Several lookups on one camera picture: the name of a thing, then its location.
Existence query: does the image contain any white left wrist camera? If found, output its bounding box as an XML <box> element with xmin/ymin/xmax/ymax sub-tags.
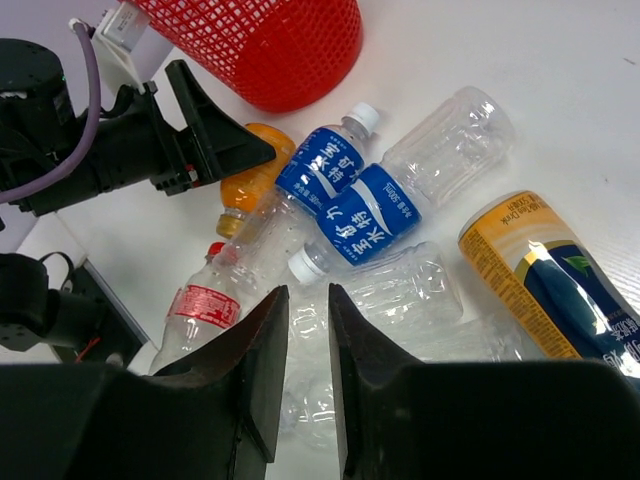
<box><xmin>91</xmin><ymin>1</ymin><xmax>150</xmax><ymax>93</ymax></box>

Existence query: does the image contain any red plastic mesh basket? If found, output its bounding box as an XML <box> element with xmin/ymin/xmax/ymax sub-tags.
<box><xmin>136</xmin><ymin>0</ymin><xmax>364</xmax><ymax>113</ymax></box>

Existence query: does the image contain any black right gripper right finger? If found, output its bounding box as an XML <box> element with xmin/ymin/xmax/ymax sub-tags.
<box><xmin>328</xmin><ymin>284</ymin><xmax>639</xmax><ymax>479</ymax></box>

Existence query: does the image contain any blue label water bottle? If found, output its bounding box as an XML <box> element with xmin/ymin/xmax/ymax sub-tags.
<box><xmin>216</xmin><ymin>102</ymin><xmax>380</xmax><ymax>289</ymax></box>

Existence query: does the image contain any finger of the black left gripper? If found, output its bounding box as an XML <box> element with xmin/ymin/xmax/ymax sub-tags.
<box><xmin>165</xmin><ymin>60</ymin><xmax>276</xmax><ymax>186</ymax></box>

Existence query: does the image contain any yellow blue tea bottle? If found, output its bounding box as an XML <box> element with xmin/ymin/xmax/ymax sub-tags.
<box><xmin>458</xmin><ymin>191</ymin><xmax>639</xmax><ymax>386</ymax></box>

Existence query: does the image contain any clear ribbed plastic bottle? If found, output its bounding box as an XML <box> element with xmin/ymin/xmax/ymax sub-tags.
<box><xmin>279</xmin><ymin>242</ymin><xmax>542</xmax><ymax>450</ymax></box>

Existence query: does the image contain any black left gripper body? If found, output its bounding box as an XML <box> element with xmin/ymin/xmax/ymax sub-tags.
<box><xmin>19</xmin><ymin>81</ymin><xmax>200</xmax><ymax>216</ymax></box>

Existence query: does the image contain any orange juice bottle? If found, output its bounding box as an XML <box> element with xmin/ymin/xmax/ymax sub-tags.
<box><xmin>216</xmin><ymin>123</ymin><xmax>296</xmax><ymax>239</ymax></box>

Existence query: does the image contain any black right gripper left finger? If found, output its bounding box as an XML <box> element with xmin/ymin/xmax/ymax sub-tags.
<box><xmin>1</xmin><ymin>286</ymin><xmax>289</xmax><ymax>479</ymax></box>

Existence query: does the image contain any red label clear bottle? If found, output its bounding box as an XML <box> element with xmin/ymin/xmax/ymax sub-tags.
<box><xmin>149</xmin><ymin>242</ymin><xmax>241</xmax><ymax>374</ymax></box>

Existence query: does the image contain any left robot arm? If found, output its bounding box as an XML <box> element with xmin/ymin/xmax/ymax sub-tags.
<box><xmin>1</xmin><ymin>38</ymin><xmax>276</xmax><ymax>216</ymax></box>

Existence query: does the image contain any clear crushed plastic bottle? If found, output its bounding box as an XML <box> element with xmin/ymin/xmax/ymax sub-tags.
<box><xmin>381</xmin><ymin>86</ymin><xmax>516</xmax><ymax>209</ymax></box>

